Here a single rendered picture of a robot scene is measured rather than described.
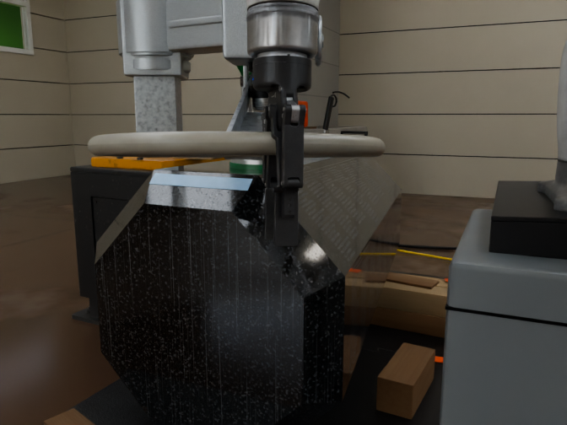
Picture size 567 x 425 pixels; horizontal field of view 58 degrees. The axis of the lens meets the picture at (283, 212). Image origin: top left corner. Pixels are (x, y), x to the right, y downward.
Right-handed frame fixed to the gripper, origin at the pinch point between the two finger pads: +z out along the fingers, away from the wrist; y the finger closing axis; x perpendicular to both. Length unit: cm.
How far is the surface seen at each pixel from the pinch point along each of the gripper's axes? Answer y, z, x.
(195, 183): 73, -1, 5
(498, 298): -14.1, 8.3, -22.8
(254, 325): 58, 34, -8
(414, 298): 136, 53, -96
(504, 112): 456, -63, -382
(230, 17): 76, -45, -5
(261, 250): 55, 14, -9
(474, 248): -6.5, 3.8, -24.7
